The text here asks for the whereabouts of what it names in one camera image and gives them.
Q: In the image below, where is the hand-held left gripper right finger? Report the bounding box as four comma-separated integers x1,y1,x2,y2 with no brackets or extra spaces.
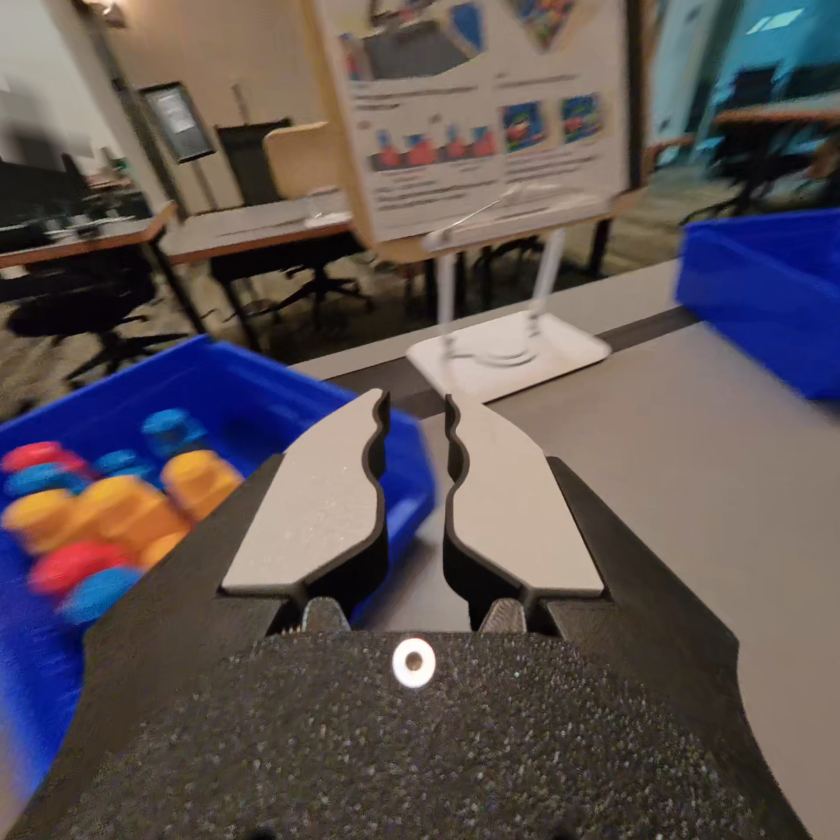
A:
441,394,605,634

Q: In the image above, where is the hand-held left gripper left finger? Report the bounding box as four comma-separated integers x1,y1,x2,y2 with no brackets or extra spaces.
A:
221,387,392,634

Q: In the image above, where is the blue storage bin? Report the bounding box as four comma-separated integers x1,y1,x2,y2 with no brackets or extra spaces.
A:
0,333,438,811
674,208,840,403

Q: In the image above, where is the pile of mega blocks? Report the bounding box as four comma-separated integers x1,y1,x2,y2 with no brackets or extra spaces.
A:
0,407,245,627

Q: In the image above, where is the wood-top office desk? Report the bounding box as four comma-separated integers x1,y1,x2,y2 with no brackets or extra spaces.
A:
710,104,840,132
0,202,210,337
159,196,370,349

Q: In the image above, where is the black computer monitor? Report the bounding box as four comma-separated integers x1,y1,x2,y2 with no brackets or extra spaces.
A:
0,152,93,231

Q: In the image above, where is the printed instruction sheet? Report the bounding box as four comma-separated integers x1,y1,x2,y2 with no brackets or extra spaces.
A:
320,0,632,245

